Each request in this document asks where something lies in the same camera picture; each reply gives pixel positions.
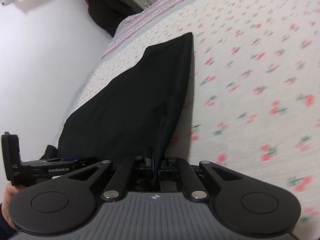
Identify pink striped blanket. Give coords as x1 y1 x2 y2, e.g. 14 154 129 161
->
100 0 228 61

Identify cherry print bed sheet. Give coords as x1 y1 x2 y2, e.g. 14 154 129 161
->
77 0 319 239

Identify black pants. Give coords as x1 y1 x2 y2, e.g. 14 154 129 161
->
54 33 193 168

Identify person's left hand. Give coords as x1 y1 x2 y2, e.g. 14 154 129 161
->
1 182 25 230

